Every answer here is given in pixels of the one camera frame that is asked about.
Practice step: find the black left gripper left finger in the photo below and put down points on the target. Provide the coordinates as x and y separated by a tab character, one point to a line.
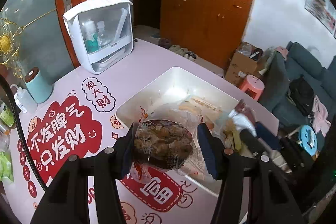
66	198

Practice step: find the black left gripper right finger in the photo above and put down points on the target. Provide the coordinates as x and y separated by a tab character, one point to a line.
270	199

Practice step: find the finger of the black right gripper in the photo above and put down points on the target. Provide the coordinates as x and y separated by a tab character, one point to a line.
250	146

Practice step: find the clear pack brown snack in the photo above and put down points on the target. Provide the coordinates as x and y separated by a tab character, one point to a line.
166	140

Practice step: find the white snack packet red print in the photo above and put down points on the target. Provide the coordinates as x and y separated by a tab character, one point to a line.
244	120

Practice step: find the blue round stool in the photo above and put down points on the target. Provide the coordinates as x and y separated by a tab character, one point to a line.
307	139

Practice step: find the pink plastic stool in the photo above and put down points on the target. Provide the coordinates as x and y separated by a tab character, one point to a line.
252	86

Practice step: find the green tissue pack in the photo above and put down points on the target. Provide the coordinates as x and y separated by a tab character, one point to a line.
6	168

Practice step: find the teal sofa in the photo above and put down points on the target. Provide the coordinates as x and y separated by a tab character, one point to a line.
299	90

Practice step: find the cardboard box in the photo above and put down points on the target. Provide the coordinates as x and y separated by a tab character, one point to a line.
244	62

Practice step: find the white plastic bin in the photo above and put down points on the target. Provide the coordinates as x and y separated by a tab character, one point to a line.
183	88

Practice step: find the green label glass bottle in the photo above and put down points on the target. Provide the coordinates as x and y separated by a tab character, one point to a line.
6	115

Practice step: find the white squeeze bottle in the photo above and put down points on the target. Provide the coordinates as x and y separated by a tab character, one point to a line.
24	100

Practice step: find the light blue canister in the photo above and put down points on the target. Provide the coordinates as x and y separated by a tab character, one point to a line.
38	87

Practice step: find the brown wooden cabinet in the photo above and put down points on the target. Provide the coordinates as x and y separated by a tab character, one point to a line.
213	29

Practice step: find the white storage box clear window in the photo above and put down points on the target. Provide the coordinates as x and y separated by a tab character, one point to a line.
101	32

